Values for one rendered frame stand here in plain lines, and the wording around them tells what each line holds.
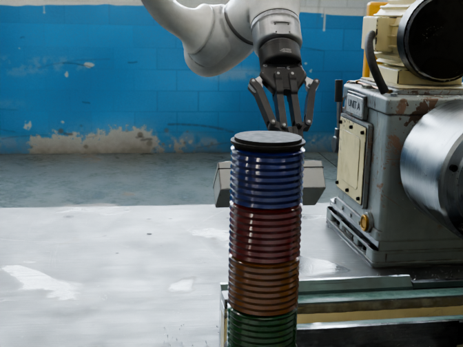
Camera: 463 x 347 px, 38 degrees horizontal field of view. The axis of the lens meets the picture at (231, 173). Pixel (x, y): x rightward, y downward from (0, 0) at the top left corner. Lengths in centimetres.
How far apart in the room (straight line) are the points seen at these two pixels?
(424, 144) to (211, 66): 45
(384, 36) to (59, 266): 85
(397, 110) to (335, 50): 527
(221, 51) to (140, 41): 504
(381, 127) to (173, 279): 52
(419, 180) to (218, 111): 527
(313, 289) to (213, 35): 56
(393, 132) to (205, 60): 40
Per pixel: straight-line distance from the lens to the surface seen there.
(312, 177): 107
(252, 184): 52
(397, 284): 104
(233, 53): 133
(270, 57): 118
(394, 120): 137
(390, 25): 152
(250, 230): 53
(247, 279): 54
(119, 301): 126
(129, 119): 643
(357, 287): 102
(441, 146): 121
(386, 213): 141
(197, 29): 132
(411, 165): 129
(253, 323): 56
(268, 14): 123
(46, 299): 128
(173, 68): 638
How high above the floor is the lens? 131
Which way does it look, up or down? 13 degrees down
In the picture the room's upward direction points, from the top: 1 degrees clockwise
